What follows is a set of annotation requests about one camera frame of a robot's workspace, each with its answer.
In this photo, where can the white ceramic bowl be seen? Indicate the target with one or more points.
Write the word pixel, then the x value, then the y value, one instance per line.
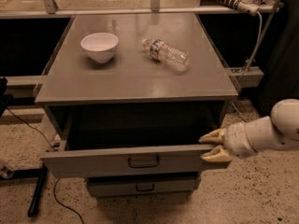
pixel 100 47

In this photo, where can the grey bottom drawer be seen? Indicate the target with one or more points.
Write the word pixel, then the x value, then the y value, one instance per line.
pixel 142 184

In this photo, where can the grey drawer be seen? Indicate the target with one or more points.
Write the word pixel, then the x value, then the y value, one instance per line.
pixel 142 184
pixel 110 161

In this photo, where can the black metal floor bar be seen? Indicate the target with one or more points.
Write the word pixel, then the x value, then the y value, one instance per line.
pixel 39 173

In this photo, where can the grey top drawer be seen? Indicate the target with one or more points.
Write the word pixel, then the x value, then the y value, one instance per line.
pixel 110 161

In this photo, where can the small object on floor left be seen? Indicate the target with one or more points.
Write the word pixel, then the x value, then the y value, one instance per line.
pixel 5 169

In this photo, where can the white power strip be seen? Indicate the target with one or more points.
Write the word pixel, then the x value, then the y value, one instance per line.
pixel 246 6

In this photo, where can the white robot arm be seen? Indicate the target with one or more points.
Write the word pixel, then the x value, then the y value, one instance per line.
pixel 278 131

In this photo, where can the black device at left edge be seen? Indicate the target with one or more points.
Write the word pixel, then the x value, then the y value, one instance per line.
pixel 4 98

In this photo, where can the grey drawer cabinet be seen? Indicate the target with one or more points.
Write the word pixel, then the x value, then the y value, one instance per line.
pixel 133 99

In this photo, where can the clear plastic water bottle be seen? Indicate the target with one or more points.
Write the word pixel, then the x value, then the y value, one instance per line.
pixel 170 56

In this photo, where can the metal frame rail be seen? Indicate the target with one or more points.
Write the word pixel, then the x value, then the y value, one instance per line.
pixel 124 11

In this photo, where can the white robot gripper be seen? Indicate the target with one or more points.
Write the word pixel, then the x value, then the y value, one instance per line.
pixel 235 139

